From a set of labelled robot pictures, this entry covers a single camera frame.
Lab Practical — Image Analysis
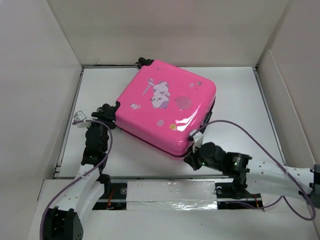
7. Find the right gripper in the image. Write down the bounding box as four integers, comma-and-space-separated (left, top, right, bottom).
183, 139, 223, 171

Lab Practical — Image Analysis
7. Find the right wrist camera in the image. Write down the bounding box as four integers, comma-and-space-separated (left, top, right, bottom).
188, 129, 204, 152

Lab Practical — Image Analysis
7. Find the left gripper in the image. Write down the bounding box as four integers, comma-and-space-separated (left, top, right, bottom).
86, 107, 116, 153

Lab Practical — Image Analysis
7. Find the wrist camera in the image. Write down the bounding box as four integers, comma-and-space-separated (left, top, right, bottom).
188, 129, 204, 152
72, 110, 89, 128

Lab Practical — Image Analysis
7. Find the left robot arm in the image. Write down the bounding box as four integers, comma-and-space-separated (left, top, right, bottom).
39, 101, 121, 240

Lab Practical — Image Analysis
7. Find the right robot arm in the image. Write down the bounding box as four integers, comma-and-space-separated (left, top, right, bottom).
183, 142, 320, 208

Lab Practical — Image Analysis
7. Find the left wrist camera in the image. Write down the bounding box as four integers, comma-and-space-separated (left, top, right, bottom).
72, 110, 89, 128

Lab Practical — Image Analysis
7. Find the pink hard-shell suitcase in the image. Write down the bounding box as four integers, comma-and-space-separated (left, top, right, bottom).
115, 57, 217, 158

